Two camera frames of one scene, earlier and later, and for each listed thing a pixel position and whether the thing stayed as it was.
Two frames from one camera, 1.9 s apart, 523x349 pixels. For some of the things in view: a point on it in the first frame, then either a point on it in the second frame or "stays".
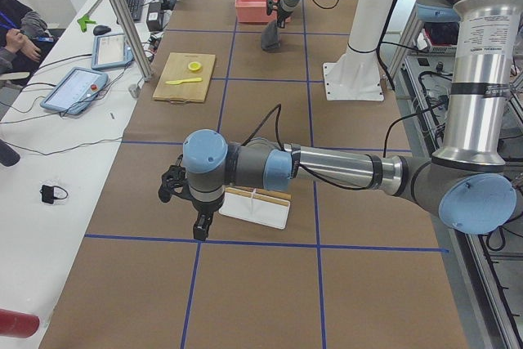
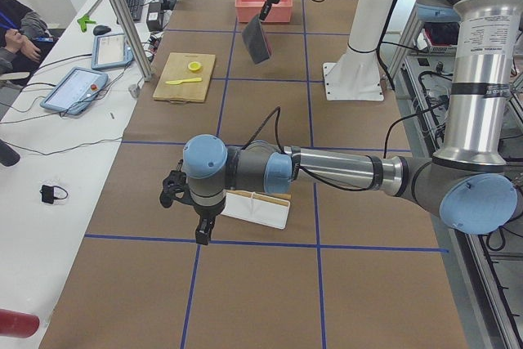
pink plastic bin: (251, 2) stays
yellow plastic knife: (179, 82) stays
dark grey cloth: (270, 37) -> (255, 40)
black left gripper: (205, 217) stays
